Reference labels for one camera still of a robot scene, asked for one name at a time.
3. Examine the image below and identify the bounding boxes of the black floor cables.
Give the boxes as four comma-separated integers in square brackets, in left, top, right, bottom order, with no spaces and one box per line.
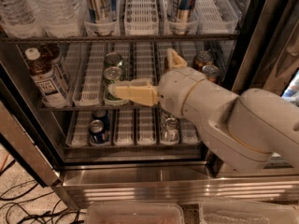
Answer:
[0,159,87,224]

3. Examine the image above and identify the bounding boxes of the rear iced tea bottle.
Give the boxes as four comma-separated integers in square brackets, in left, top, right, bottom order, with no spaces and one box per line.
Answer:
[40,44,70,91]

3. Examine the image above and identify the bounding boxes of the clear water bottle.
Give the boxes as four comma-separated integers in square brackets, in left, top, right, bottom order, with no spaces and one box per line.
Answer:
[36,0,80,38]
[0,0,44,38]

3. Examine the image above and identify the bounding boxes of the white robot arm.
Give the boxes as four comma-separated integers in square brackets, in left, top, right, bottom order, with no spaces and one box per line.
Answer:
[108,49,299,173]

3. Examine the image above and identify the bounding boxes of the left clear plastic bin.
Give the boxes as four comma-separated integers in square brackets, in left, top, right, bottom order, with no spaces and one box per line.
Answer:
[84,202,185,224]

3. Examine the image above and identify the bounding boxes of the front blue soda can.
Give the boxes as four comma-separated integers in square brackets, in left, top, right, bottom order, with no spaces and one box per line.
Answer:
[89,119,109,144]

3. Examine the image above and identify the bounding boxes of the clear plastic bin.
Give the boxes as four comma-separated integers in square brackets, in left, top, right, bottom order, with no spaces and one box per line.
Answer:
[84,202,185,224]
[199,201,299,224]

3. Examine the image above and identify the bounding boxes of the tall silver blue can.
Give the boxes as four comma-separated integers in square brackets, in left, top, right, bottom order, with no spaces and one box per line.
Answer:
[86,0,117,36]
[166,0,195,35]

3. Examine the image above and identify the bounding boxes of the front right gold can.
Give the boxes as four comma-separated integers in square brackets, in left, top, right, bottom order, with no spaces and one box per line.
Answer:
[202,64,220,83]

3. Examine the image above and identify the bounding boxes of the right tall silver blue can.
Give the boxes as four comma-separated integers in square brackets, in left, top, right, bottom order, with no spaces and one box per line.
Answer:
[166,0,195,35]

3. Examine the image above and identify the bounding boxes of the gold can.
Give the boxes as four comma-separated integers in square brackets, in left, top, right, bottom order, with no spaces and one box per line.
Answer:
[192,50,214,71]
[202,64,220,83]

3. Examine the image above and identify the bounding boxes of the open fridge door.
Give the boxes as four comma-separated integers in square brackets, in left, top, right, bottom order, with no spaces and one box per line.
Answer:
[0,67,61,187]

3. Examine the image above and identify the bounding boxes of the front iced tea bottle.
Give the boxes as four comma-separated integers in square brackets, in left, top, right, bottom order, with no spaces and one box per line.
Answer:
[25,48,67,108]

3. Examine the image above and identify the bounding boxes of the right clear plastic bin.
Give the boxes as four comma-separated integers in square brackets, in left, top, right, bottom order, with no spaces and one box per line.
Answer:
[199,201,299,224]

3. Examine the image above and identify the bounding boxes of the rear green soda can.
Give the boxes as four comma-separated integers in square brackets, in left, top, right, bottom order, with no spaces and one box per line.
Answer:
[104,52,123,68]

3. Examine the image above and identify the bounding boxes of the top wire shelf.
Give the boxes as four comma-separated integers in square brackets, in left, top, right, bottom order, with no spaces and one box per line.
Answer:
[0,34,239,44]

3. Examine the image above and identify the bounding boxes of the iced tea bottle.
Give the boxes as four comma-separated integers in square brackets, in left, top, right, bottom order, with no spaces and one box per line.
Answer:
[40,44,70,91]
[25,48,67,108]

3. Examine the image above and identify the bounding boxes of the middle wire shelf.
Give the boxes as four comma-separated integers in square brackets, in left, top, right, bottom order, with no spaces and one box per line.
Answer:
[39,103,160,112]

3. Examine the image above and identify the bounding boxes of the green soda can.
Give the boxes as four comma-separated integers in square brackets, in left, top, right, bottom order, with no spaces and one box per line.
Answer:
[103,66,127,106]
[104,52,123,68]

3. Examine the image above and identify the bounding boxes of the front green soda can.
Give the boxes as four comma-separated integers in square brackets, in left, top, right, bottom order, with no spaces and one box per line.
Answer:
[103,66,127,106]

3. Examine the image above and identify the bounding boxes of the rear right gold can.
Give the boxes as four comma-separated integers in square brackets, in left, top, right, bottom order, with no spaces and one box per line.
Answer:
[192,50,214,71]

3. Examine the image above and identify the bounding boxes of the front silver can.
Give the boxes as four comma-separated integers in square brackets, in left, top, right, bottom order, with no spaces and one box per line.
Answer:
[162,118,179,144]

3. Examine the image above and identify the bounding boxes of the left tall silver blue can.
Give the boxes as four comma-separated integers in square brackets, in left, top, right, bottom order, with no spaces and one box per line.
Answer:
[86,0,117,36]

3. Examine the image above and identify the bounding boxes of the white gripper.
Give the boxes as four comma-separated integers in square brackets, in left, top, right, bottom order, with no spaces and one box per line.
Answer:
[107,48,219,119]

